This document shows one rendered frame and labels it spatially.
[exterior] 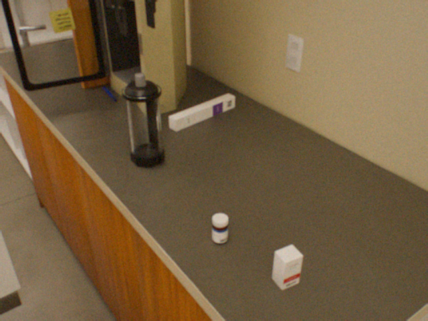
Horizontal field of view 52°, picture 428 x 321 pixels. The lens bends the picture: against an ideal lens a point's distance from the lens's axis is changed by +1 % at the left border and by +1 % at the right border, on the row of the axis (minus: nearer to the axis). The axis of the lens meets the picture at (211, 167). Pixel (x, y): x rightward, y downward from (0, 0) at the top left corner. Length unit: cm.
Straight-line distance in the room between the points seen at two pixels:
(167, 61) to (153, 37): 10
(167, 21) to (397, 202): 89
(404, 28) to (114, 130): 92
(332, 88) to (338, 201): 42
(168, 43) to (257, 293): 91
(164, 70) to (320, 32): 53
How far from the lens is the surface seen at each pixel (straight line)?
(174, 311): 123
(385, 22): 131
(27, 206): 285
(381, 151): 140
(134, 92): 119
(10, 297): 102
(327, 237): 108
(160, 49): 151
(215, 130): 148
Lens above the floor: 165
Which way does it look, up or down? 34 degrees down
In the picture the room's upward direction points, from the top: straight up
